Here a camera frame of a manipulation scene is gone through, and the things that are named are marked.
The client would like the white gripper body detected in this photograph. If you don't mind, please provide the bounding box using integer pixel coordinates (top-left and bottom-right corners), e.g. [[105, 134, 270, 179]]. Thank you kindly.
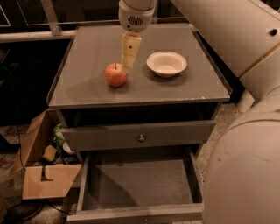
[[118, 0, 156, 32]]

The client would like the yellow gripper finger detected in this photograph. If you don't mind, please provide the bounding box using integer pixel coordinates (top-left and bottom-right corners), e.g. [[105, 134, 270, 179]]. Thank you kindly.
[[121, 31, 142, 74]]

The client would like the red apple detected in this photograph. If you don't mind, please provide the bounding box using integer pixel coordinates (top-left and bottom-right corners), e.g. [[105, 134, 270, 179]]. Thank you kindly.
[[105, 63, 128, 88]]

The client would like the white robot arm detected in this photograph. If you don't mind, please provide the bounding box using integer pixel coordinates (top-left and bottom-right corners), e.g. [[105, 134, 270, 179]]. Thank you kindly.
[[171, 0, 280, 224]]

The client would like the round drawer knob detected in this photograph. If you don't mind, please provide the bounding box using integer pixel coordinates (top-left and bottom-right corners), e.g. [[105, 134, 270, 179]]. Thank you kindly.
[[138, 134, 146, 143]]

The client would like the grey drawer cabinet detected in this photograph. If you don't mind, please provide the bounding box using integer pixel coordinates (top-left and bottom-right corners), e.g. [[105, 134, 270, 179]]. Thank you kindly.
[[45, 23, 233, 224]]

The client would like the grey top drawer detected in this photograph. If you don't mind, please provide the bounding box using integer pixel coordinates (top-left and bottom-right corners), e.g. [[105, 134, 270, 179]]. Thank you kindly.
[[62, 120, 216, 151]]

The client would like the grey drawer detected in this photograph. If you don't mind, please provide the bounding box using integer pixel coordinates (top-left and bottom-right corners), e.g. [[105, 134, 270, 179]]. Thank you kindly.
[[62, 120, 216, 151], [66, 147, 203, 224]]

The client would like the grey middle drawer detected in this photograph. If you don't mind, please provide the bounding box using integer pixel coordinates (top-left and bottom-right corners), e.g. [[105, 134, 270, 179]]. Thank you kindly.
[[66, 147, 203, 224]]

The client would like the white bowl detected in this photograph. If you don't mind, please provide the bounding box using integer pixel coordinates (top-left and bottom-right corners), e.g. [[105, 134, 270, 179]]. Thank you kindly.
[[146, 52, 187, 78]]

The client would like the metal railing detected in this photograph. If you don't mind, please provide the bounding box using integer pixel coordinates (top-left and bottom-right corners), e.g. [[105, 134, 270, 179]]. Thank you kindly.
[[0, 0, 193, 44]]

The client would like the green bag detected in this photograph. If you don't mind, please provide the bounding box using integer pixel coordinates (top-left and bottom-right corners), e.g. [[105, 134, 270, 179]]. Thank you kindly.
[[53, 123, 65, 149]]

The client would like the yellow sponge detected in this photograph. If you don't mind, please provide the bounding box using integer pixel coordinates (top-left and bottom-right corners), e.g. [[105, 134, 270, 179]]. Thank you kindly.
[[41, 145, 57, 162]]

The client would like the cardboard box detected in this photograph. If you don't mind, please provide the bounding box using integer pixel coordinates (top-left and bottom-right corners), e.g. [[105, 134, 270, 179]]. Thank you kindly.
[[10, 109, 81, 200]]

